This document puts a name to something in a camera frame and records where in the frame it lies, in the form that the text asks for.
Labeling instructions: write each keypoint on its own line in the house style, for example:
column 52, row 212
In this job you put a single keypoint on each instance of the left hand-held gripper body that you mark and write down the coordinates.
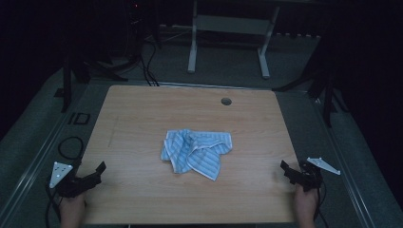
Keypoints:
column 68, row 185

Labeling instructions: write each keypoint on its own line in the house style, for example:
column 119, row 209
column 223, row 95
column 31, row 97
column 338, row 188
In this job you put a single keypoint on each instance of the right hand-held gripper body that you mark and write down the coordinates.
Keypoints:
column 309, row 177

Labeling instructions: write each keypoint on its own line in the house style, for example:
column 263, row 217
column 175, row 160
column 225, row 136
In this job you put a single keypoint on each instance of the blue striped towel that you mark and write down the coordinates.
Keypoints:
column 196, row 155

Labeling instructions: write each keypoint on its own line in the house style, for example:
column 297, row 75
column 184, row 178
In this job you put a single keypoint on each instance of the person's left hand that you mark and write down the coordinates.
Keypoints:
column 72, row 212

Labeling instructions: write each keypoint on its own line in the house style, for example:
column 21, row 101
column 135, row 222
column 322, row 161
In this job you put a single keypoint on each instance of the person's right hand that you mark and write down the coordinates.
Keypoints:
column 304, row 209

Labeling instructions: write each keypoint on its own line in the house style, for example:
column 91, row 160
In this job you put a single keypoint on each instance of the black metal stand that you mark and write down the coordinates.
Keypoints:
column 66, row 88
column 328, row 101

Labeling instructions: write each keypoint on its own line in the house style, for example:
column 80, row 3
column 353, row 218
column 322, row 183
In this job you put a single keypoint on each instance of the dark equipment rack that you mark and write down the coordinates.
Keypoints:
column 134, row 28

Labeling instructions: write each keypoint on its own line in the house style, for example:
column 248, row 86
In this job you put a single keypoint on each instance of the white metal desk frame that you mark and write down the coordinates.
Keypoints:
column 231, row 24

